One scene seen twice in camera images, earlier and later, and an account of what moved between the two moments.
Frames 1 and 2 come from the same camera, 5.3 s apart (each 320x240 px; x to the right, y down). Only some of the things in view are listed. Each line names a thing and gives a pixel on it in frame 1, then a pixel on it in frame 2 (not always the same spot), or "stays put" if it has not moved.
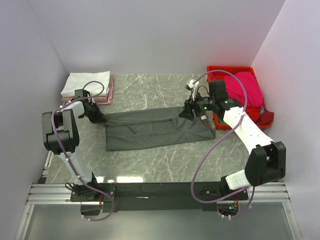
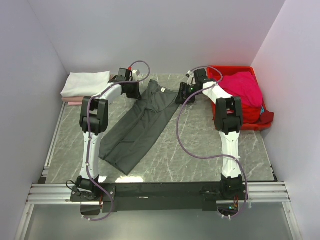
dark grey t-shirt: [156, 128] → [126, 132]
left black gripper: [99, 118] → [137, 94]
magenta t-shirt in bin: [235, 90] stays put
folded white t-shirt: [97, 83] stays put
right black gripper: [187, 113] → [183, 88]
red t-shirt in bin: [262, 120] stays put
